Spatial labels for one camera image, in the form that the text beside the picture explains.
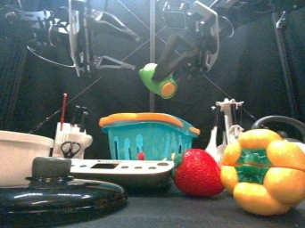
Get toy corn with green husk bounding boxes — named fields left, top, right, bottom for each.
left=138, top=62, right=179, bottom=100

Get white toy utensil rack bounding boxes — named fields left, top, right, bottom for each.
left=205, top=98, right=246, bottom=164

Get white hanging toy utensil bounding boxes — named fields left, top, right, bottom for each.
left=230, top=102, right=245, bottom=139
left=205, top=106, right=221, bottom=159

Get teal basket with orange rim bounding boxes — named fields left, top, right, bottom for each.
left=98, top=112, right=202, bottom=162

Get white toy knife block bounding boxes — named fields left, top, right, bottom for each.
left=52, top=121, right=95, bottom=160

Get black toy scissors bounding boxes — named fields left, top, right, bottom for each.
left=60, top=140, right=82, bottom=159

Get red toy strawberry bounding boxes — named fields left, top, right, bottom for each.
left=173, top=148, right=226, bottom=198

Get white toy kitchen scale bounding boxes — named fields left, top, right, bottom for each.
left=68, top=158, right=175, bottom=190

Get yellow toy bell pepper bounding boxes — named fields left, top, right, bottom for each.
left=219, top=128, right=305, bottom=217

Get white toy cooking pot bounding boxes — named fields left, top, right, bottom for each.
left=0, top=129, right=55, bottom=189

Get black pot lid grey knob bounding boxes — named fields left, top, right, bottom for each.
left=0, top=156, right=128, bottom=225

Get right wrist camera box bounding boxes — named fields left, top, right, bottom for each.
left=163, top=9, right=189, bottom=30

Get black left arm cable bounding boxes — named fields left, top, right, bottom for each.
left=25, top=29, right=78, bottom=69

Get grey vertical frame post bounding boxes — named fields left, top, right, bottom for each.
left=147, top=0, right=157, bottom=113

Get black handled toy knife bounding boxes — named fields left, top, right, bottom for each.
left=71, top=104, right=82, bottom=126
left=79, top=110, right=90, bottom=129

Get red handled toy knife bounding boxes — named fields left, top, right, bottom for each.
left=60, top=93, right=70, bottom=132

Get dark vertical frame post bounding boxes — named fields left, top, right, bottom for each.
left=272, top=11, right=300, bottom=120

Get white toy kettle black handle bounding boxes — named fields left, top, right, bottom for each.
left=252, top=115, right=305, bottom=147

